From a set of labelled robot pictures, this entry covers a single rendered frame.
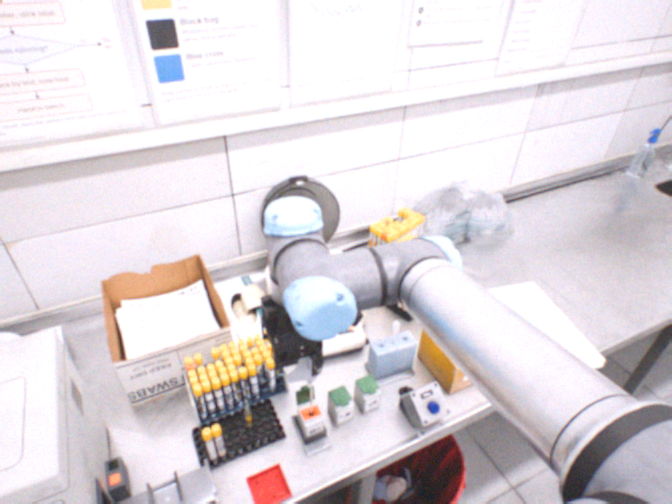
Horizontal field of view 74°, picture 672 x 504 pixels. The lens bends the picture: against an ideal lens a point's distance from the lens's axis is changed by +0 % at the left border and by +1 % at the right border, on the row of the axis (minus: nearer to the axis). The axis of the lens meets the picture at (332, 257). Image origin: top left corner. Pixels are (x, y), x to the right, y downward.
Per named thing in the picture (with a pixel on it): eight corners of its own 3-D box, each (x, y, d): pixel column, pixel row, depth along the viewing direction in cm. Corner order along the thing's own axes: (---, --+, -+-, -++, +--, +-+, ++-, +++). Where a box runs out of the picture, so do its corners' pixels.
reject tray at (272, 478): (257, 514, 81) (257, 512, 80) (246, 479, 86) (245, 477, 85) (292, 497, 83) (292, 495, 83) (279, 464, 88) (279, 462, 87)
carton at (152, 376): (129, 410, 97) (109, 365, 87) (115, 322, 117) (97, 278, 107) (240, 370, 106) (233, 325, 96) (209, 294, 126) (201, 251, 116)
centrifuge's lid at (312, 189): (257, 184, 109) (252, 173, 116) (266, 270, 122) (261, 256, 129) (340, 173, 115) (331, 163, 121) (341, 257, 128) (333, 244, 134)
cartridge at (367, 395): (363, 415, 97) (365, 397, 93) (353, 398, 100) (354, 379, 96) (379, 408, 98) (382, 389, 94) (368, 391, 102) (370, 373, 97)
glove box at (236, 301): (240, 368, 106) (236, 341, 100) (214, 304, 123) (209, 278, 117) (289, 351, 110) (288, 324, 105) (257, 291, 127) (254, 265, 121)
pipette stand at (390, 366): (376, 388, 102) (380, 360, 96) (363, 365, 107) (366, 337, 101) (414, 376, 105) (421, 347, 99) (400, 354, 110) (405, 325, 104)
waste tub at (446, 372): (448, 396, 101) (457, 368, 95) (415, 354, 110) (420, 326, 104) (494, 376, 106) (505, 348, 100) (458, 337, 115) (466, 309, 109)
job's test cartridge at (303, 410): (305, 442, 90) (305, 425, 86) (297, 423, 94) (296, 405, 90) (324, 435, 91) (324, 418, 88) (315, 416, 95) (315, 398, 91)
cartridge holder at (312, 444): (306, 457, 89) (306, 447, 87) (291, 420, 96) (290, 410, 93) (331, 447, 91) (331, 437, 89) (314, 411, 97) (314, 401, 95)
